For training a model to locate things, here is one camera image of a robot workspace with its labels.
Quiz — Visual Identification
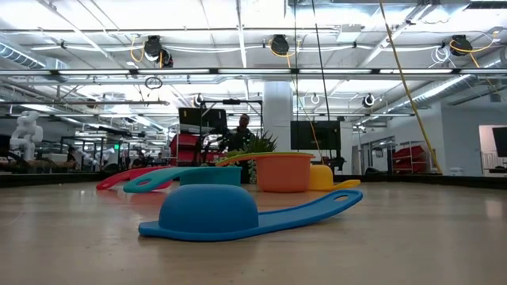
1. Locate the yellow hanging cable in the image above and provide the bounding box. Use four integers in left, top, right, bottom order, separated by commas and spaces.
378, 0, 444, 174

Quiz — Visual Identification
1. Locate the red plastic measuring cup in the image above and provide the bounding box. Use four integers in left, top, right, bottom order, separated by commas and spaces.
96, 165, 173, 192

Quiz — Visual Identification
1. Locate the black metal stand frame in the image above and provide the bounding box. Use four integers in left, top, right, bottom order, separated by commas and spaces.
199, 98, 264, 154

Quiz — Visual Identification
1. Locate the teal plastic measuring cup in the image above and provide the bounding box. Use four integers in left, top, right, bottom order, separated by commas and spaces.
123, 165, 242, 194

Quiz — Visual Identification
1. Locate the yellow plastic measuring cup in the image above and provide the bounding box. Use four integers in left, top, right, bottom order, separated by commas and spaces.
307, 164, 362, 192

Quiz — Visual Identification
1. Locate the green succulent plant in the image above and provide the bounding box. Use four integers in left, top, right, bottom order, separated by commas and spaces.
225, 132, 278, 185

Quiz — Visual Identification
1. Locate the red tool cart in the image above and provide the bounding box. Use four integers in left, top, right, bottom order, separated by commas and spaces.
170, 133, 223, 166

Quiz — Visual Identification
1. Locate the black ceiling cable reel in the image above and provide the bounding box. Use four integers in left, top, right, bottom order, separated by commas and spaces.
143, 35, 174, 68
450, 34, 473, 57
270, 34, 290, 56

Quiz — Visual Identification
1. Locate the black hanging cable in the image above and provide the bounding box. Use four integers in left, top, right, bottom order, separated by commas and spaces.
311, 0, 332, 122

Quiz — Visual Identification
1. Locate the person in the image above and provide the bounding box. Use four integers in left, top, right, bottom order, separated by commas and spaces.
219, 113, 257, 154

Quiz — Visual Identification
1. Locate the dark wall screen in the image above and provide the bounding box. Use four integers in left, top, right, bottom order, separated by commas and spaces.
492, 126, 507, 158

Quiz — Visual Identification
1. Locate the shelf with red bins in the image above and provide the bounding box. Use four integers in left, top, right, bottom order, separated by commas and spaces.
391, 145, 429, 173

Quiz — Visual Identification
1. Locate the black monitor on cart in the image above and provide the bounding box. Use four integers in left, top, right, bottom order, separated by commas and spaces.
177, 107, 227, 134

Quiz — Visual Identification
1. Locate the orange plastic measuring cup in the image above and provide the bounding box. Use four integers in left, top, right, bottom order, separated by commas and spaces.
215, 151, 316, 194

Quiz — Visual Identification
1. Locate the blue plastic measuring cup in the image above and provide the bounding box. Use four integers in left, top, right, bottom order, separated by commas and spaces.
138, 184, 364, 243

